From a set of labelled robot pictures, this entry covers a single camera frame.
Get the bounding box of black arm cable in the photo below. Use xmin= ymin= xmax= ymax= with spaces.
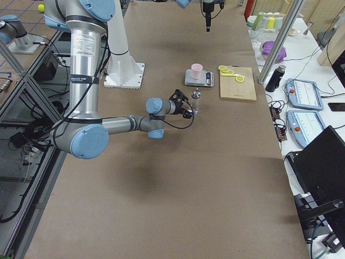
xmin=149 ymin=101 xmax=195 ymax=130

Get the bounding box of blue teach pendant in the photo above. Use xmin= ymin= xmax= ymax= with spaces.
xmin=286 ymin=78 xmax=324 ymax=111
xmin=287 ymin=110 xmax=327 ymax=148

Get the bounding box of green plastic cup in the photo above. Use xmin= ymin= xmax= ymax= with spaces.
xmin=252 ymin=11 xmax=265 ymax=31

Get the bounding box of glass sauce bottle metal spout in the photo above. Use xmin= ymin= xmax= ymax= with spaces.
xmin=190 ymin=88 xmax=201 ymax=115

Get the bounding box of far blue teach pendant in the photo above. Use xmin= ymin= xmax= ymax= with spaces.
xmin=286 ymin=78 xmax=324 ymax=111

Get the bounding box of yellow cup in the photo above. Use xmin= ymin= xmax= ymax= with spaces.
xmin=266 ymin=17 xmax=275 ymax=29

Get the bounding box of aluminium frame post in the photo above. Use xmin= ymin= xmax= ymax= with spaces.
xmin=258 ymin=0 xmax=305 ymax=85

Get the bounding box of grey cup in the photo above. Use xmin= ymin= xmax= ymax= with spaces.
xmin=274 ymin=17 xmax=284 ymax=30

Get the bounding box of silver digital kitchen scale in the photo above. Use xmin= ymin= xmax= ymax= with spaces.
xmin=184 ymin=69 xmax=215 ymax=87

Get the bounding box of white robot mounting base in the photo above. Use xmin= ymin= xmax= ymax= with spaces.
xmin=104 ymin=61 xmax=145 ymax=89

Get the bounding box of pink plastic cup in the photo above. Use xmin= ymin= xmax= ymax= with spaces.
xmin=191 ymin=63 xmax=203 ymax=79

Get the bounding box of black water bottle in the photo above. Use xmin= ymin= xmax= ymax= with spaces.
xmin=265 ymin=64 xmax=286 ymax=92

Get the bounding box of near blue teach pendant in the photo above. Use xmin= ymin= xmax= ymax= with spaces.
xmin=287 ymin=110 xmax=327 ymax=148

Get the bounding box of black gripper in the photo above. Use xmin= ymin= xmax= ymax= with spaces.
xmin=202 ymin=0 xmax=215 ymax=32
xmin=172 ymin=101 xmax=194 ymax=119

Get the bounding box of purple cloth covered bowl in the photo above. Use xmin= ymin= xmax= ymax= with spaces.
xmin=259 ymin=40 xmax=287 ymax=63

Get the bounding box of bamboo cutting board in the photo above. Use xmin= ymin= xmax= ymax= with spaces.
xmin=219 ymin=66 xmax=257 ymax=101

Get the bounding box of wine glass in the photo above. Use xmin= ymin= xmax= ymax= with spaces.
xmin=250 ymin=29 xmax=265 ymax=45

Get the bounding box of yellow plastic knife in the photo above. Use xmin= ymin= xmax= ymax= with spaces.
xmin=220 ymin=73 xmax=241 ymax=77

